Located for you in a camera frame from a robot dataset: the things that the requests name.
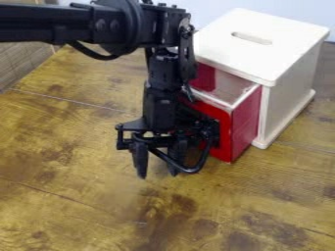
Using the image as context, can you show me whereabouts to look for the red drawer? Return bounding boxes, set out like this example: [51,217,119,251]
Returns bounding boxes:
[184,64,262,163]

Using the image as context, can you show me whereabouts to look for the black metal drawer handle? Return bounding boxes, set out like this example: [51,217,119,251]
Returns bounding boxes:
[132,111,222,175]

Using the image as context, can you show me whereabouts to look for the black cable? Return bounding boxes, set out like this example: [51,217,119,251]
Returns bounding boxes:
[67,39,123,62]

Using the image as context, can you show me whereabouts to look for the white wooden box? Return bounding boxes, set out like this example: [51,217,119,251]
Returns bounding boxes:
[194,9,330,149]

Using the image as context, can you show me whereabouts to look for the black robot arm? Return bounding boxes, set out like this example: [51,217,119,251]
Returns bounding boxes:
[0,0,215,178]

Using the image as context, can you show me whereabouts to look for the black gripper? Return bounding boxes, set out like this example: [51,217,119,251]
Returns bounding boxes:
[115,82,210,178]

